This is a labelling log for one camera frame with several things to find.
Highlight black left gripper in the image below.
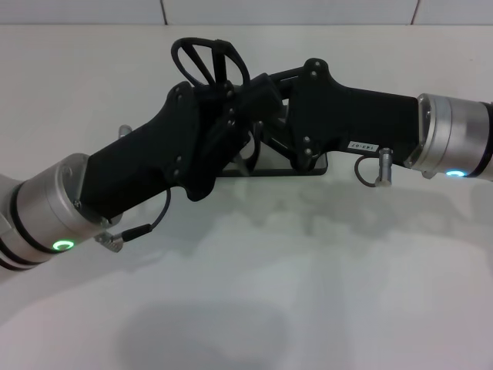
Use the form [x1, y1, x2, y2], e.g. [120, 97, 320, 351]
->
[72, 82, 256, 225]

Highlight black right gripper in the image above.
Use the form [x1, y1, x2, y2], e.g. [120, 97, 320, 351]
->
[242, 57, 421, 171]

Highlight black glasses case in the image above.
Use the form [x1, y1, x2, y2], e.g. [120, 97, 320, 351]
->
[216, 96, 330, 178]

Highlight black glasses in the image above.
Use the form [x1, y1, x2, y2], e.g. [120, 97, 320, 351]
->
[170, 36, 264, 175]

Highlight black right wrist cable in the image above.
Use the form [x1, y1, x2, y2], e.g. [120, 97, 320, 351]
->
[354, 154, 382, 188]

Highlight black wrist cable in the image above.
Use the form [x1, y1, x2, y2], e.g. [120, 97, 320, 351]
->
[354, 154, 382, 188]
[116, 188, 173, 241]

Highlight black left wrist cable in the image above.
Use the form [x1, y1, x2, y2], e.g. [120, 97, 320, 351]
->
[116, 188, 173, 241]

